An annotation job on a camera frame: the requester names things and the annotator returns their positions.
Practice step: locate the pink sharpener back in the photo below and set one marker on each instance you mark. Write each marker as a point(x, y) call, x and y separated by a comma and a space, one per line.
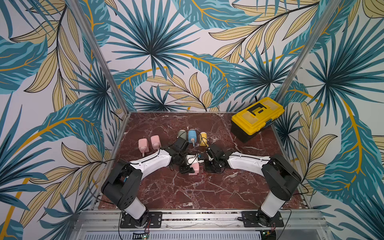
point(196, 168)

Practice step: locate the yellow black toolbox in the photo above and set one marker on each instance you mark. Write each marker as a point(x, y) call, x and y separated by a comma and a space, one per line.
point(247, 123)

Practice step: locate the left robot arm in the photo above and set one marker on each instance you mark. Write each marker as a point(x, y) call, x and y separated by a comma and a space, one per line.
point(122, 184)

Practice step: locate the yellow pencil sharpener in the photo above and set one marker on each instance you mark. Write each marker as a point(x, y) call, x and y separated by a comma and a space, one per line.
point(204, 142)

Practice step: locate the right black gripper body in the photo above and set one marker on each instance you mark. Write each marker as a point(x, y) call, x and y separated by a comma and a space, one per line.
point(211, 163)

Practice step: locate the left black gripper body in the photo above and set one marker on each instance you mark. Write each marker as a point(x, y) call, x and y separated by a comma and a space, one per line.
point(184, 168)

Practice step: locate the blue pencil sharpener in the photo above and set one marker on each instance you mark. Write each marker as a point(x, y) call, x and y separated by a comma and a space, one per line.
point(192, 136)

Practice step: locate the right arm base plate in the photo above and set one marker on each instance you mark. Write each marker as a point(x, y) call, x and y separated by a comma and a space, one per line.
point(255, 219)

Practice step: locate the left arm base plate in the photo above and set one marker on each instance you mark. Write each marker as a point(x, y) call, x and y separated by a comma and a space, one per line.
point(153, 220)

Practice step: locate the green pencil sharpener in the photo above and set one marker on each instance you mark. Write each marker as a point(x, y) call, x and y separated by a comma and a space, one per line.
point(182, 134)

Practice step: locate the aluminium front rail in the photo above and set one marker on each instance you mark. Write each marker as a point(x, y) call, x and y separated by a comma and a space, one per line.
point(307, 224)

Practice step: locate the pink sharpener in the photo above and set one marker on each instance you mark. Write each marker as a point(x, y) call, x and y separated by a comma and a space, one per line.
point(196, 168)
point(156, 142)
point(143, 146)

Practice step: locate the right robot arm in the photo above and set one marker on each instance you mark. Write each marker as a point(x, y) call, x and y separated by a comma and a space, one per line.
point(281, 177)

